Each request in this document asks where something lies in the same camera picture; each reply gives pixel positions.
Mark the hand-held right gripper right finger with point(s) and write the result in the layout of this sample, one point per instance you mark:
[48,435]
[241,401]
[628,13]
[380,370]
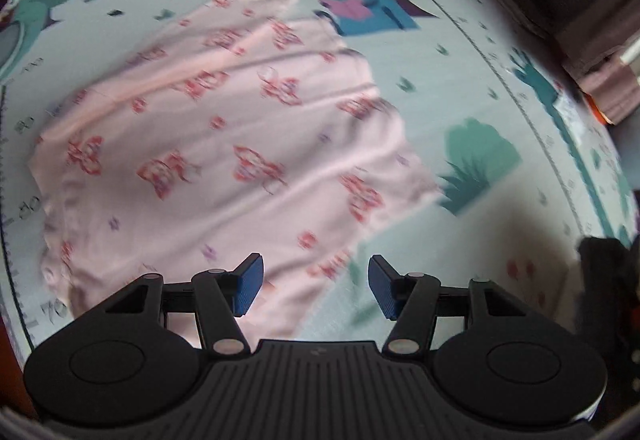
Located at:
[381,287]

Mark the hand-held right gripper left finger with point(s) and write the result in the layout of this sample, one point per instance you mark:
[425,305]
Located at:
[250,282]

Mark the pink butterfly print garment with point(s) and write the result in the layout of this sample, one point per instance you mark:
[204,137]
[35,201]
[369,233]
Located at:
[225,134]

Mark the cartoon printed play mat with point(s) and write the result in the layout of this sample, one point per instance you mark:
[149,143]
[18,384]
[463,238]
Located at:
[450,69]

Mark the dusty pink cloth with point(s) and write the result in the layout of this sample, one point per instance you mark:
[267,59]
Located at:
[607,84]

